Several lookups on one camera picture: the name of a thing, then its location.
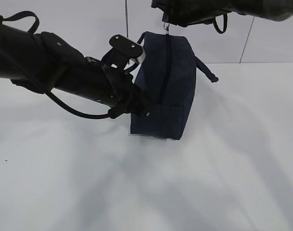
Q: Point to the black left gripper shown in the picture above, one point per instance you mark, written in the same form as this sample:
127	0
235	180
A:
128	97

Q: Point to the dark navy lunch bag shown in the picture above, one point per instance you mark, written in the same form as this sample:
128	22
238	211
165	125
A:
167	76

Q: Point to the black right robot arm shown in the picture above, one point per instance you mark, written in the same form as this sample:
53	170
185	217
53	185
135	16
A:
191	12

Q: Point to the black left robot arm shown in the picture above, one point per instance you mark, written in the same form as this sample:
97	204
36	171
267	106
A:
41	62

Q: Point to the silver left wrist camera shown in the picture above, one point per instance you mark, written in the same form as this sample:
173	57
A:
125	54

